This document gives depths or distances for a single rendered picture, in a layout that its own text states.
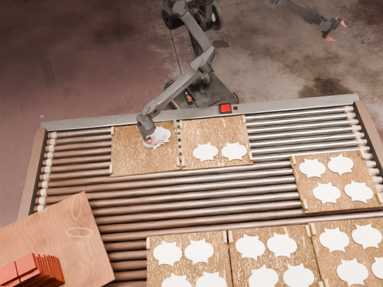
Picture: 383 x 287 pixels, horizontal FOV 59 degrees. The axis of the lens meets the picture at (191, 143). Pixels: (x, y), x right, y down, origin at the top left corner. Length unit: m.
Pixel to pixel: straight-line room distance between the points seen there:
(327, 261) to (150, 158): 1.08
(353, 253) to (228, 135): 0.91
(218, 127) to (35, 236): 1.17
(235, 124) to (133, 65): 2.02
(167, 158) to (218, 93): 1.33
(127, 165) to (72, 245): 0.54
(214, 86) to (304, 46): 1.28
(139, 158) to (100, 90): 1.81
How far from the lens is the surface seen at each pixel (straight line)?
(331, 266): 1.86
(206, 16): 2.41
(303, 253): 1.84
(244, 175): 1.97
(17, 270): 1.58
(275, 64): 3.83
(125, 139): 2.13
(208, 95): 3.15
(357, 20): 4.59
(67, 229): 1.86
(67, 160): 2.19
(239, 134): 2.09
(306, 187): 1.97
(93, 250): 1.78
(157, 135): 2.05
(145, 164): 2.01
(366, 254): 1.93
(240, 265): 1.78
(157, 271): 1.79
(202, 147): 2.02
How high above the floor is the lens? 2.67
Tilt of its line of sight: 58 degrees down
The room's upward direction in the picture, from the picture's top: 6 degrees counter-clockwise
